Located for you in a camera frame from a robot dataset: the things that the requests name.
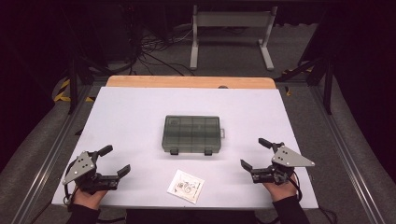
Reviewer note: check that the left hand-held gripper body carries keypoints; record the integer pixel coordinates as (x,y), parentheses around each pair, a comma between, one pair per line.
(81,166)

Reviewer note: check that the white table mat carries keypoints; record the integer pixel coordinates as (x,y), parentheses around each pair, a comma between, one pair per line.
(130,118)

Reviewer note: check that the aluminium floor rail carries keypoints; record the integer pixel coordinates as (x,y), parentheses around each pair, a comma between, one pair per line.
(49,155)
(348,155)

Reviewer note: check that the person's left hand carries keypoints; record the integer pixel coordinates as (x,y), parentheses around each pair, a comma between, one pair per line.
(89,199)

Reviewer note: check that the grey metal stand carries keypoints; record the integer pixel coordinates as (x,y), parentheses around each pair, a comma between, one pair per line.
(233,19)

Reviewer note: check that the person's right hand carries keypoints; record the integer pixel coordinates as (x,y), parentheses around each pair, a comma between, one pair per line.
(281,191)

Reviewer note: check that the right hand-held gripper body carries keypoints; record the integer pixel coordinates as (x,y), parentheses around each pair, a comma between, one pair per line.
(288,158)

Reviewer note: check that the grey clear compartment box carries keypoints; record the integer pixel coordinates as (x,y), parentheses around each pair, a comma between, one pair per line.
(190,133)

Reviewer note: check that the yellow black floor tape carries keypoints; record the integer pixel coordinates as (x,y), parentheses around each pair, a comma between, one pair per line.
(63,87)
(288,91)

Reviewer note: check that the wooden table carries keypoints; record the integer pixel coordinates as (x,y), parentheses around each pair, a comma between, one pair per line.
(186,82)

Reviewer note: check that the black metal stand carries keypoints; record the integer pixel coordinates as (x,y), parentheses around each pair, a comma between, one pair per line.
(73,87)
(327,90)

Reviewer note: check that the person's dark clothing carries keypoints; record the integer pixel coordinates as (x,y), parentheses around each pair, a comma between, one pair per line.
(186,217)

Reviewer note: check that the clear plastic parts packet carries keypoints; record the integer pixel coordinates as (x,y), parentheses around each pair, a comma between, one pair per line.
(186,186)

